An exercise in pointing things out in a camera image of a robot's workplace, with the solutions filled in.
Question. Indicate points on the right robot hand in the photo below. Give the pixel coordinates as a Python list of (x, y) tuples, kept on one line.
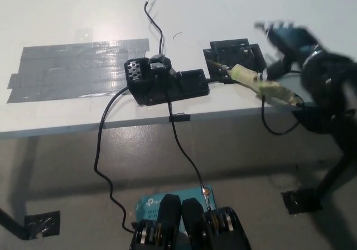
[(293, 39)]

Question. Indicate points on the tape-wrapped soldering iron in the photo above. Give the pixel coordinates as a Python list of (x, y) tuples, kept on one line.
[(267, 86)]

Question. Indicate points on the black soldering iron base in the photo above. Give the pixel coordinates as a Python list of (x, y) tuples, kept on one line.
[(173, 89)]

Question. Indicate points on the black robot torso blocks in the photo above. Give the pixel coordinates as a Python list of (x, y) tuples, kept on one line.
[(195, 227)]

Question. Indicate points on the black taped plastic tray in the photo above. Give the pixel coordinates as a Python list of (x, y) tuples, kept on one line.
[(237, 54)]

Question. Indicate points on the small black tape strip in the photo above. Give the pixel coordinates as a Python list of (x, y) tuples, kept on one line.
[(180, 117)]

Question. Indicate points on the teal router box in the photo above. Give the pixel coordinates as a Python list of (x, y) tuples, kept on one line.
[(150, 206)]

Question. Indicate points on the grey duct tape patch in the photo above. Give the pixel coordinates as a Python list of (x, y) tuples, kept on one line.
[(72, 71)]

